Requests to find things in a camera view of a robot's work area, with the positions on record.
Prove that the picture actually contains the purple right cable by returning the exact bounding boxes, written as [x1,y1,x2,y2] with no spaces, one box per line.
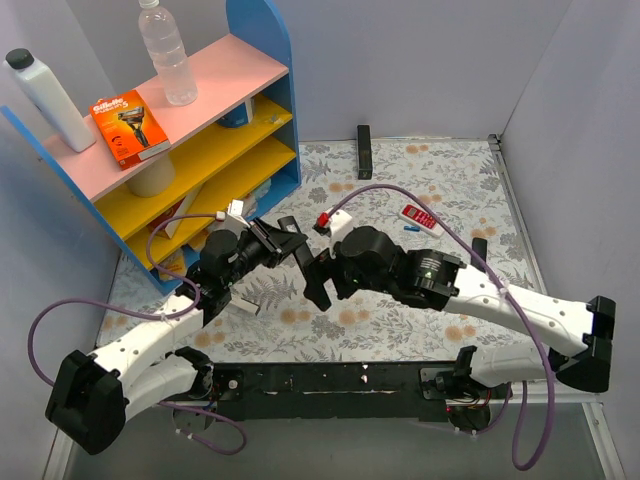
[322,184,559,472]

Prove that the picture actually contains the red white remote control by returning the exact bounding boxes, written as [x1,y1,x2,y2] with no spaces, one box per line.
[398,204,444,238]

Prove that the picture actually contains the plain black remote control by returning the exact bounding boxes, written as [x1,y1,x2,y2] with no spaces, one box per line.
[294,242,331,311]

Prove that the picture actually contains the white bottle black cap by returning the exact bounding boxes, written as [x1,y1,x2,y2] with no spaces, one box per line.
[3,48,96,152]

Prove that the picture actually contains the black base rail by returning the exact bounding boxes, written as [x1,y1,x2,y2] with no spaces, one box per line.
[164,344,516,431]

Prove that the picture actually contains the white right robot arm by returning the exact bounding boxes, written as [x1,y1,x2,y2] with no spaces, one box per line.
[320,226,616,398]

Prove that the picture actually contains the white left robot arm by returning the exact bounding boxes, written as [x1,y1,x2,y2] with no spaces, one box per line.
[45,216,307,455]

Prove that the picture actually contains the tissue packs on shelf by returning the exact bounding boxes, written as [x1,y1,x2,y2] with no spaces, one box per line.
[159,177,274,281]

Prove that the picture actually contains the black box at back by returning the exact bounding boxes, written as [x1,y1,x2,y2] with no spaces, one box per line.
[357,124,373,180]

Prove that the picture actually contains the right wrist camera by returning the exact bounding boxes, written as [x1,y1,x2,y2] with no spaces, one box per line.
[314,210,354,247]

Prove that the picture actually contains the cream cylinder on shelf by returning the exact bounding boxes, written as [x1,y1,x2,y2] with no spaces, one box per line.
[125,155,175,198]

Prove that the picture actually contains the silver white remote control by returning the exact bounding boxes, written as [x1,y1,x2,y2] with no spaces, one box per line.
[228,296,260,316]

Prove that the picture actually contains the clear plastic water bottle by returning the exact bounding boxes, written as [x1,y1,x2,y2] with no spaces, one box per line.
[138,0,198,106]

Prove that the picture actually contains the blue pink yellow shelf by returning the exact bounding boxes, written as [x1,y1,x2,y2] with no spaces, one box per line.
[1,1,300,294]

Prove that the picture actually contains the black remote with buttons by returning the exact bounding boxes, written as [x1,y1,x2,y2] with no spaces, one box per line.
[277,216,301,234]

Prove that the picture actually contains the blue white can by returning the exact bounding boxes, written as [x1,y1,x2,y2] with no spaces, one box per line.
[216,98,254,128]

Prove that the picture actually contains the orange razor box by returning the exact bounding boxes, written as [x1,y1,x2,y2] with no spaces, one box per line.
[89,90,171,170]

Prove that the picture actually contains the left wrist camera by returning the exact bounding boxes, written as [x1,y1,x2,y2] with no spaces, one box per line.
[216,199,249,235]

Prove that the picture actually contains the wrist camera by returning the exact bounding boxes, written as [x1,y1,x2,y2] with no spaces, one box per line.
[314,210,354,247]
[216,199,249,235]

